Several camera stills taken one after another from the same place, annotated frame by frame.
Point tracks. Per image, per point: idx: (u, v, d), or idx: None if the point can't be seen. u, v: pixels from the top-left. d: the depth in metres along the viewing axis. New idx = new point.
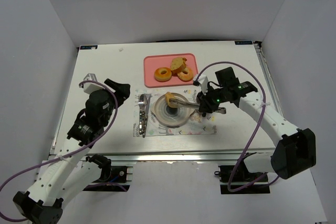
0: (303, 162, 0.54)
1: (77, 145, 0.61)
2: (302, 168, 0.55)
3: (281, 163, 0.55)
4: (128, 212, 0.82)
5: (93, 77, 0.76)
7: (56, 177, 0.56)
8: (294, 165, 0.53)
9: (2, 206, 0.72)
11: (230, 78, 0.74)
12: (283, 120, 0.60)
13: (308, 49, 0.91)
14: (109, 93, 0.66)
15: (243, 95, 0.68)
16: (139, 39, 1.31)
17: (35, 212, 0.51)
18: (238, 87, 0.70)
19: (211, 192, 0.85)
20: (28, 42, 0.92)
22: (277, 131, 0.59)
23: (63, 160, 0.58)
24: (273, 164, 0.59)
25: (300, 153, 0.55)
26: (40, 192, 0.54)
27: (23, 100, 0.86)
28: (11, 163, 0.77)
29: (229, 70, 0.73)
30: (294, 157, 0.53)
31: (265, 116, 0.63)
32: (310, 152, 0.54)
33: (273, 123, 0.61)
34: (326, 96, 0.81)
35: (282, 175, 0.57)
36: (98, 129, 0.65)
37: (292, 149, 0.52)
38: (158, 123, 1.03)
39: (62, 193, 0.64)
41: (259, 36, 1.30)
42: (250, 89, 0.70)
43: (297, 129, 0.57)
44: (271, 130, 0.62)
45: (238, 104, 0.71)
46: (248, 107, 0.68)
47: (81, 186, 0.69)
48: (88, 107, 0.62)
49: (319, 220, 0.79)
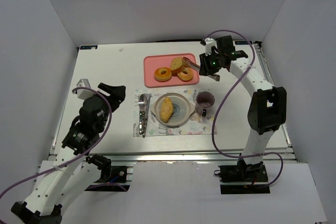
0: (273, 118, 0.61)
1: (72, 154, 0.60)
2: (272, 123, 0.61)
3: (254, 115, 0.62)
4: (128, 211, 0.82)
5: (86, 81, 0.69)
7: (52, 187, 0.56)
8: (264, 117, 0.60)
9: (3, 206, 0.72)
11: (228, 46, 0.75)
12: (262, 80, 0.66)
13: (309, 48, 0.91)
14: (103, 99, 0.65)
15: (234, 59, 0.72)
16: (139, 39, 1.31)
17: (33, 222, 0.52)
18: (231, 53, 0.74)
19: (211, 193, 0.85)
20: (29, 43, 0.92)
22: (255, 87, 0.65)
23: (59, 169, 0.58)
24: (249, 118, 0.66)
25: (272, 110, 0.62)
26: (37, 202, 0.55)
27: (23, 100, 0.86)
28: (11, 164, 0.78)
29: (229, 37, 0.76)
30: (265, 109, 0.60)
31: (247, 75, 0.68)
32: (281, 108, 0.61)
33: (253, 81, 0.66)
34: (327, 96, 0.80)
35: (254, 127, 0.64)
36: (94, 136, 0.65)
37: (263, 100, 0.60)
38: (158, 123, 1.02)
39: (62, 199, 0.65)
41: (259, 36, 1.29)
42: (241, 55, 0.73)
43: (272, 86, 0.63)
44: (250, 86, 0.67)
45: (229, 68, 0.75)
46: (236, 70, 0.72)
47: (80, 190, 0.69)
48: (83, 115, 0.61)
49: (319, 220, 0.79)
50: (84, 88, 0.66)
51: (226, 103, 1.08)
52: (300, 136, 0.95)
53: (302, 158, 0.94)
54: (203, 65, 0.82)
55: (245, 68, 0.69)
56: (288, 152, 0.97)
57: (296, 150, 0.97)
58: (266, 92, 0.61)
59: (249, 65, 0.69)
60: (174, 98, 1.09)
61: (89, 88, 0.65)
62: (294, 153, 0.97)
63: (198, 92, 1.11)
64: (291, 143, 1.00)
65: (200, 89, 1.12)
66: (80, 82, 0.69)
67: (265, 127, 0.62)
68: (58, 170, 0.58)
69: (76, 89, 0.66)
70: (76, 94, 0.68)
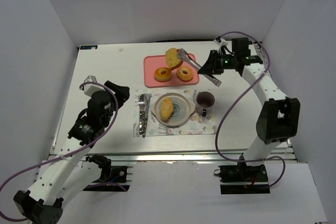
0: (283, 129, 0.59)
1: (78, 144, 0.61)
2: (281, 135, 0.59)
3: (263, 125, 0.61)
4: (129, 211, 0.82)
5: (94, 78, 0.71)
7: (57, 176, 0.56)
8: (274, 128, 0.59)
9: (3, 206, 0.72)
11: (243, 49, 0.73)
12: (275, 88, 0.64)
13: (309, 48, 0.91)
14: (111, 93, 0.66)
15: (248, 63, 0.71)
16: (139, 39, 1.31)
17: (37, 210, 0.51)
18: (245, 58, 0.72)
19: (211, 192, 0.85)
20: (29, 42, 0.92)
22: (266, 95, 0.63)
23: (64, 159, 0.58)
24: (258, 128, 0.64)
25: (283, 121, 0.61)
26: (40, 191, 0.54)
27: (23, 100, 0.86)
28: (11, 163, 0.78)
29: (245, 40, 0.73)
30: (275, 120, 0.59)
31: (260, 83, 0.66)
32: (292, 120, 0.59)
33: (265, 89, 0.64)
34: (327, 96, 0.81)
35: (261, 137, 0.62)
36: (100, 128, 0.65)
37: (274, 111, 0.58)
38: (158, 123, 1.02)
39: (63, 193, 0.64)
41: (259, 36, 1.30)
42: (256, 61, 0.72)
43: (285, 97, 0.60)
44: (262, 94, 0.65)
45: (241, 73, 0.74)
46: (249, 75, 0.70)
47: (81, 185, 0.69)
48: (91, 107, 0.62)
49: (319, 219, 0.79)
50: (91, 84, 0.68)
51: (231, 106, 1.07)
52: (300, 135, 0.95)
53: (302, 158, 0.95)
54: (210, 62, 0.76)
55: (259, 75, 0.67)
56: (288, 152, 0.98)
57: (296, 150, 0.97)
58: (279, 102, 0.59)
59: (263, 72, 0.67)
60: (174, 97, 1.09)
61: (96, 84, 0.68)
62: (294, 153, 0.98)
63: (198, 92, 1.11)
64: (291, 143, 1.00)
65: (200, 89, 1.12)
66: (89, 79, 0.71)
67: (273, 138, 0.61)
68: (64, 159, 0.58)
69: (84, 84, 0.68)
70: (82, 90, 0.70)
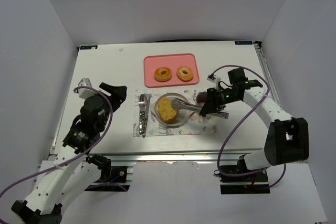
0: (294, 151, 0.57)
1: (73, 152, 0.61)
2: (293, 157, 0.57)
3: (272, 149, 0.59)
4: (129, 211, 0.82)
5: (87, 81, 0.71)
7: (53, 185, 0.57)
8: (284, 151, 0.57)
9: (3, 206, 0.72)
11: (240, 77, 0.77)
12: (279, 109, 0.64)
13: (309, 48, 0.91)
14: (104, 98, 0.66)
15: (248, 87, 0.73)
16: (139, 39, 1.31)
17: (33, 221, 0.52)
18: (244, 82, 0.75)
19: (211, 192, 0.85)
20: (28, 43, 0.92)
22: (272, 116, 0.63)
23: (60, 168, 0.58)
24: (266, 151, 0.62)
25: (293, 144, 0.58)
26: (37, 201, 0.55)
27: (23, 101, 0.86)
28: (11, 164, 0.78)
29: (241, 70, 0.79)
30: (284, 142, 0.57)
31: (262, 104, 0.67)
32: (302, 142, 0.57)
33: (269, 110, 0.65)
34: (327, 96, 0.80)
35: (272, 163, 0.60)
36: (95, 135, 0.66)
37: (282, 132, 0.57)
38: (158, 123, 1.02)
39: (62, 199, 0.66)
41: (259, 36, 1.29)
42: (255, 84, 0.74)
43: (291, 117, 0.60)
44: (267, 117, 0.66)
45: (243, 98, 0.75)
46: (250, 98, 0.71)
47: (80, 189, 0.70)
48: (84, 114, 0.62)
49: (319, 220, 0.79)
50: (85, 88, 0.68)
51: (232, 108, 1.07)
52: None
53: None
54: (211, 99, 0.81)
55: (261, 97, 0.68)
56: None
57: None
58: (285, 123, 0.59)
59: (264, 94, 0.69)
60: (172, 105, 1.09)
61: (91, 88, 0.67)
62: None
63: (198, 92, 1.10)
64: None
65: (200, 89, 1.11)
66: (82, 82, 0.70)
67: (284, 162, 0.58)
68: (59, 169, 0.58)
69: (78, 88, 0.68)
70: (77, 93, 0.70)
